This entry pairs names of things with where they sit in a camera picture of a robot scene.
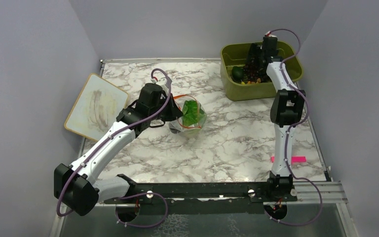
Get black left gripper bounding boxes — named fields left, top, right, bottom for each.
left=150, top=93, right=184, bottom=122

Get green toy lettuce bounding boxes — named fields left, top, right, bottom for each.
left=182, top=100, right=207, bottom=127

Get clear zip bag orange zipper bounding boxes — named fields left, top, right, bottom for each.
left=169, top=94, right=208, bottom=138

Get dark toy grapes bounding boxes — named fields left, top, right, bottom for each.
left=242, top=64, right=271, bottom=84

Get green toy avocado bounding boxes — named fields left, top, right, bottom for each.
left=231, top=66, right=244, bottom=83

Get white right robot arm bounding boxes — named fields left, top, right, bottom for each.
left=243, top=36, right=304, bottom=201

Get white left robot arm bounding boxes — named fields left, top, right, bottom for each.
left=54, top=81, right=182, bottom=217

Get green plastic bin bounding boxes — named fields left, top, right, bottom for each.
left=220, top=41, right=303, bottom=101

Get pink plastic clip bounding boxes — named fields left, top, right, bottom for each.
left=270, top=156, right=307, bottom=163

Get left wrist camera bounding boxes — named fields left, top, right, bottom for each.
left=151, top=77, right=169, bottom=95

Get small whiteboard wooden frame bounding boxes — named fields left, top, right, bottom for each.
left=64, top=73, right=129, bottom=141

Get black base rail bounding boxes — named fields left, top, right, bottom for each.
left=104, top=174, right=297, bottom=215

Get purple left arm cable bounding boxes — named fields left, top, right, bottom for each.
left=56, top=68, right=173, bottom=218

